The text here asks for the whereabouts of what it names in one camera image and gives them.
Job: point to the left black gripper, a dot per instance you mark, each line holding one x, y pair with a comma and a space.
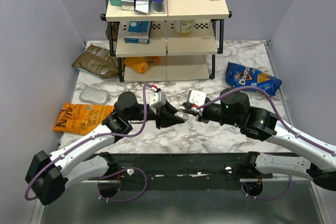
164, 116

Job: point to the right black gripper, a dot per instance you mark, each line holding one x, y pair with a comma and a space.
200, 118

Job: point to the white earbud charging case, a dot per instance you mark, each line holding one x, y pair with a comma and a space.
182, 115

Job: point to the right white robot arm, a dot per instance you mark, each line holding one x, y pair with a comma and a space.
313, 159

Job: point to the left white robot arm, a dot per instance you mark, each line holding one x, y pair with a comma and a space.
49, 175

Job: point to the orange snack bag on shelf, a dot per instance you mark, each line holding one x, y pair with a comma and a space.
142, 64

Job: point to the blue Doritos chip bag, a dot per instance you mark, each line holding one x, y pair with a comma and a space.
238, 76

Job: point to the beige three-tier shelf rack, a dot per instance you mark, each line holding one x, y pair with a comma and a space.
183, 57

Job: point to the white yellow cup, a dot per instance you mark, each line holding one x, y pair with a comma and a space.
183, 27

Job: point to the silver glitter pouch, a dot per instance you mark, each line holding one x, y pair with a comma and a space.
94, 96

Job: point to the blue white box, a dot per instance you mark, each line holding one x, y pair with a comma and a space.
138, 32

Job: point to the brown snack bag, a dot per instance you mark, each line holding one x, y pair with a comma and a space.
97, 61

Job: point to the orange Kettle chip bag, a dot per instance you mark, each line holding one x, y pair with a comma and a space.
81, 119

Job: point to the dark brown bag behind shelf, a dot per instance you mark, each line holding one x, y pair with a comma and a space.
111, 32

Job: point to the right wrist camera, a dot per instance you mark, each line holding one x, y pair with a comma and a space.
196, 97

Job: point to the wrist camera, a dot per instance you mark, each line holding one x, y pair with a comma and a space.
157, 100
196, 97

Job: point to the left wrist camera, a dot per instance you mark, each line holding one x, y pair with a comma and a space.
157, 100

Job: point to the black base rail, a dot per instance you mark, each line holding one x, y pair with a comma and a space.
170, 172

